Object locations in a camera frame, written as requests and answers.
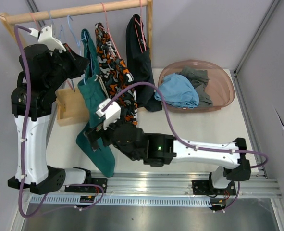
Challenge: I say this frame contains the grey shorts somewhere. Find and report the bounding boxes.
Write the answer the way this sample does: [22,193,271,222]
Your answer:
[176,66,213,107]

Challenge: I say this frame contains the wooden clothes rack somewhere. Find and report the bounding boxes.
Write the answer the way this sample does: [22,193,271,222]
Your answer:
[0,0,153,126]

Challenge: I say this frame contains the pink translucent plastic basin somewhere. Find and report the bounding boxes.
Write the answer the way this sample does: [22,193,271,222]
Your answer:
[158,60,235,113]

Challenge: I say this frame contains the pink hanger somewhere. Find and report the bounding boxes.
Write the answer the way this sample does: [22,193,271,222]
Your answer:
[101,2,121,58]
[134,0,147,53]
[29,12,75,91]

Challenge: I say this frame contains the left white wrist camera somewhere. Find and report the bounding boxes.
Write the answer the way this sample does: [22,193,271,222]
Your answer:
[29,26,66,53]

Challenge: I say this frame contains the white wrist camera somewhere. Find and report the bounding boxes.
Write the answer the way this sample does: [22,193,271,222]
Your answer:
[29,26,66,53]
[96,99,121,130]

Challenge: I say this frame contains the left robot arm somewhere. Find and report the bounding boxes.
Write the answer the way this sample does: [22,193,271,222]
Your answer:
[8,44,92,195]

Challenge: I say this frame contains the orange camouflage shorts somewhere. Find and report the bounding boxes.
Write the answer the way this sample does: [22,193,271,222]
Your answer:
[95,23,138,126]

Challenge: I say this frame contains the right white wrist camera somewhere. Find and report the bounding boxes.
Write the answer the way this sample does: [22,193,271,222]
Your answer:
[96,99,121,130]

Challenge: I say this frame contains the light blue shorts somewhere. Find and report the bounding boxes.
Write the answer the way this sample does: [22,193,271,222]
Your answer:
[158,73,199,108]

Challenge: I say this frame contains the black shorts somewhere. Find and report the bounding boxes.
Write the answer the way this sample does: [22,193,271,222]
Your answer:
[125,14,162,112]

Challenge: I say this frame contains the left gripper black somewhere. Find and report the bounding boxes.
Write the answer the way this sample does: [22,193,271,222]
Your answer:
[46,43,89,91]

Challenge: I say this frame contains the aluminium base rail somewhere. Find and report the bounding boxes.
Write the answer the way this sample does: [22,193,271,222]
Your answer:
[23,171,282,208]

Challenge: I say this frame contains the light blue hanger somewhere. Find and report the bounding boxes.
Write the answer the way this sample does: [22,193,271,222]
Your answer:
[48,10,66,43]
[66,14,94,85]

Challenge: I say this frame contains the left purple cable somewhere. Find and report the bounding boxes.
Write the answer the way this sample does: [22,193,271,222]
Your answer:
[13,25,104,218]

